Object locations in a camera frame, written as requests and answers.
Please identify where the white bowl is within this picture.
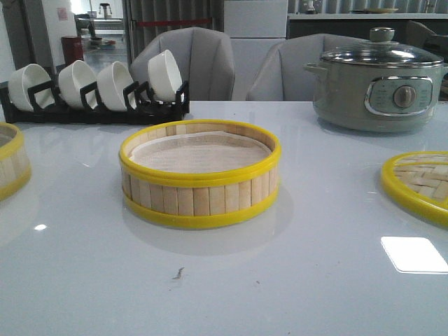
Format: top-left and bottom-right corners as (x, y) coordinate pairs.
(97, 62), (134, 112)
(8, 64), (51, 112)
(58, 60), (97, 109)
(148, 50), (183, 102)

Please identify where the grey chair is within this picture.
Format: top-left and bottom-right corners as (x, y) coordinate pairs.
(129, 27), (235, 101)
(246, 34), (362, 102)

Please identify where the left grey chair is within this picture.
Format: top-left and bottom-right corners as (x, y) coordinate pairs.
(129, 27), (235, 101)

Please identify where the glass pot lid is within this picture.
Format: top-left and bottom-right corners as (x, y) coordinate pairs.
(321, 27), (444, 67)

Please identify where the bamboo steamer tray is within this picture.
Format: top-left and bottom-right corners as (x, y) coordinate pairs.
(1, 122), (32, 200)
(119, 119), (281, 229)

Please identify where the grey electric cooking pot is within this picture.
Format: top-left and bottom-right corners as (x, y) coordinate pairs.
(304, 61), (447, 133)

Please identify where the black bowl rack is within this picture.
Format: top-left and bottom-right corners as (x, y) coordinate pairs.
(1, 80), (190, 125)

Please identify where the woven bamboo steamer lid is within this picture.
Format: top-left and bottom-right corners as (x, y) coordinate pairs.
(380, 151), (447, 227)

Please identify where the white refrigerator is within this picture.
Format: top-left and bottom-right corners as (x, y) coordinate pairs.
(223, 1), (288, 101)

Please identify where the red bin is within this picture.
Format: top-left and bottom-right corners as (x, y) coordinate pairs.
(61, 36), (84, 66)

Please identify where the right grey chair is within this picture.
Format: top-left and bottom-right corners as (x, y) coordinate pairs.
(246, 34), (362, 102)

